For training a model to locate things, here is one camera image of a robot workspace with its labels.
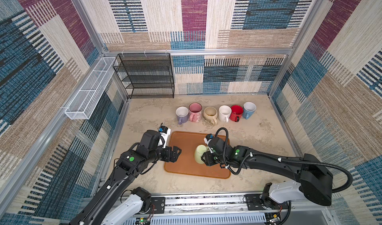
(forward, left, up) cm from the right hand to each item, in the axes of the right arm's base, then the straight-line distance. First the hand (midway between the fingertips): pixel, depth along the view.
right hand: (206, 159), depth 81 cm
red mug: (+35, -24, -3) cm, 42 cm away
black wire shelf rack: (+59, +39, +12) cm, 71 cm away
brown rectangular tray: (0, +11, -7) cm, 13 cm away
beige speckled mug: (+32, -5, -3) cm, 33 cm away
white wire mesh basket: (+18, +57, +27) cm, 66 cm away
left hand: (+2, +16, +12) cm, 20 cm away
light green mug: (+4, +3, +3) cm, 6 cm away
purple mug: (+35, +14, -3) cm, 38 cm away
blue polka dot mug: (+34, -32, 0) cm, 47 cm away
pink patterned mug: (+34, +4, +1) cm, 35 cm away
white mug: (+33, -15, -1) cm, 36 cm away
